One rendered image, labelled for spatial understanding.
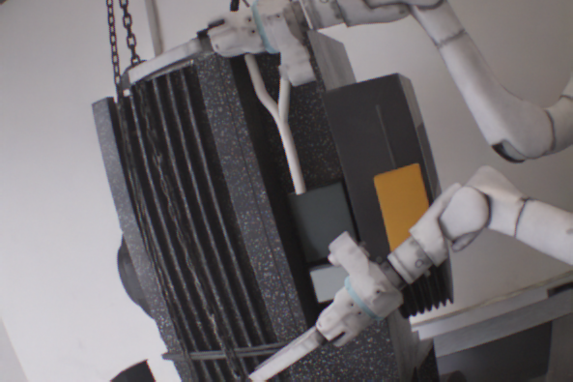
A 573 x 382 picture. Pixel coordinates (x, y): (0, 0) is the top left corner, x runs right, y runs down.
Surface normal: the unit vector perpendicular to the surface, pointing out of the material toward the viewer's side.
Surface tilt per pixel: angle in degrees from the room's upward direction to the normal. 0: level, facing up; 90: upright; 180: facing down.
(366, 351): 90
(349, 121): 90
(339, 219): 90
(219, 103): 90
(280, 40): 119
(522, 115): 75
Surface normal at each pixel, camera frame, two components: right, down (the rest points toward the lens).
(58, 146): -0.36, 0.14
